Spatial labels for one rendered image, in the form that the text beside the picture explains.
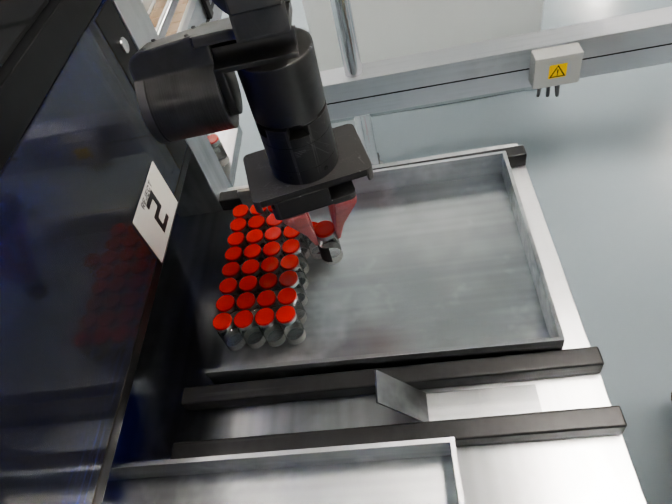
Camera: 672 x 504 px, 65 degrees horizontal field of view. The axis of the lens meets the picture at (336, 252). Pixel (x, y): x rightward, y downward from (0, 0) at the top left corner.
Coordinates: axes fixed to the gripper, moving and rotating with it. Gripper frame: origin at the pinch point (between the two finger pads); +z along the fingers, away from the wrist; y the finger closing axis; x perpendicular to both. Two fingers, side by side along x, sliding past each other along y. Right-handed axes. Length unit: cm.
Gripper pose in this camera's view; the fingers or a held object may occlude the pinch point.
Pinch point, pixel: (325, 231)
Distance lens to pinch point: 51.3
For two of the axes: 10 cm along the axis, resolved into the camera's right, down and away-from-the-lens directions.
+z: 1.7, 6.3, 7.6
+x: 2.5, 7.2, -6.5
